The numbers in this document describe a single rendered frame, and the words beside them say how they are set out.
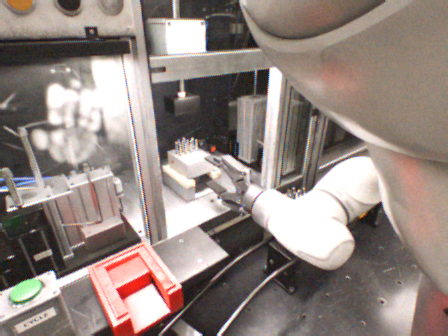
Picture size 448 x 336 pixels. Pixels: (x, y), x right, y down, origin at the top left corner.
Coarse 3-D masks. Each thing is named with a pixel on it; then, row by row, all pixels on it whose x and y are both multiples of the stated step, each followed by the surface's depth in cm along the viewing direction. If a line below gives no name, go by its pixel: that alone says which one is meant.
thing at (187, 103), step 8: (168, 96) 81; (176, 96) 81; (184, 96) 81; (192, 96) 81; (168, 104) 81; (176, 104) 78; (184, 104) 80; (192, 104) 82; (168, 112) 82; (176, 112) 79; (184, 112) 81
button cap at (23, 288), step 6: (24, 282) 44; (30, 282) 44; (36, 282) 44; (18, 288) 43; (24, 288) 43; (30, 288) 43; (36, 288) 43; (12, 294) 42; (18, 294) 42; (24, 294) 42; (30, 294) 42; (36, 294) 42; (12, 300) 41; (18, 300) 41; (24, 300) 41
